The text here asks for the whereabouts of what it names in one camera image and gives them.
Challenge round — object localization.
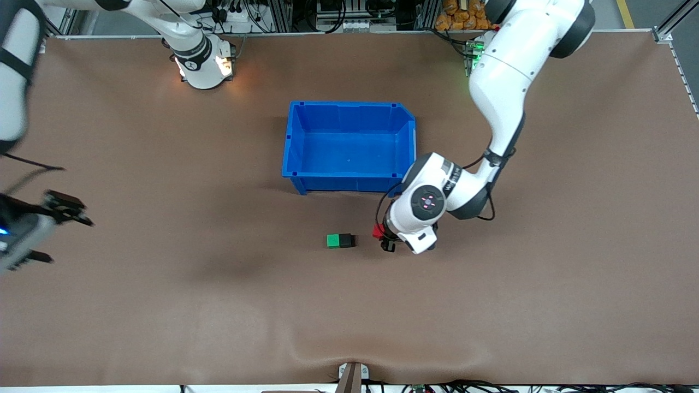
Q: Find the small electronics box green light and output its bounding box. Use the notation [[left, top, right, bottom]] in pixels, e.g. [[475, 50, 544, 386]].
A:
[[464, 39, 487, 77]]

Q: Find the brown table mat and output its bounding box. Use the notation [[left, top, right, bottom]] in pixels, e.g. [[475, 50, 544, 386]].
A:
[[0, 30, 699, 386]]

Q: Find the orange snack bag pile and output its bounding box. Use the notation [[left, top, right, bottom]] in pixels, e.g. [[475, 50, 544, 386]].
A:
[[435, 0, 495, 31]]

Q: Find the aluminium profile strut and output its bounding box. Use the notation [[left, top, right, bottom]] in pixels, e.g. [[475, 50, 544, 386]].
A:
[[653, 0, 699, 118]]

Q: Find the blue plastic storage bin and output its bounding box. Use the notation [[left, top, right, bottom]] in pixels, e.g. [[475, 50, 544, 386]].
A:
[[281, 100, 419, 198]]

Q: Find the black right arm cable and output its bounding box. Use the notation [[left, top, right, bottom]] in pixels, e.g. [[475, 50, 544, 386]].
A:
[[0, 153, 66, 195]]

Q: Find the aluminium frame rack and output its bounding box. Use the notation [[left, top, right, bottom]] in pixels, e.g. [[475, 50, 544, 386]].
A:
[[262, 0, 440, 34]]

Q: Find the white power strip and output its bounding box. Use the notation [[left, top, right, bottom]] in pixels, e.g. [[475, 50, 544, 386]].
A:
[[210, 4, 253, 23]]

